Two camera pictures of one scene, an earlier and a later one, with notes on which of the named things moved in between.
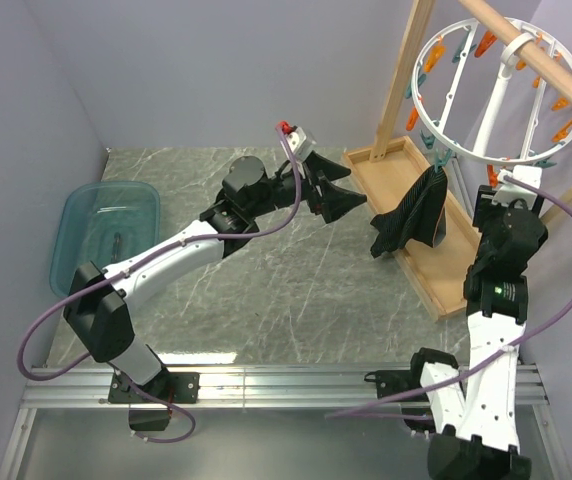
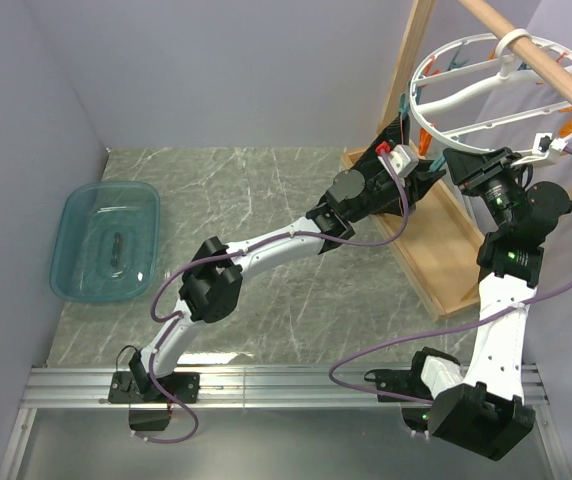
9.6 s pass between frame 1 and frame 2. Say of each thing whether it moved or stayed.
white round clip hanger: moved
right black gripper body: moved
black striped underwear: moved
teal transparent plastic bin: stayed
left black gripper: moved
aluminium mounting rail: stayed
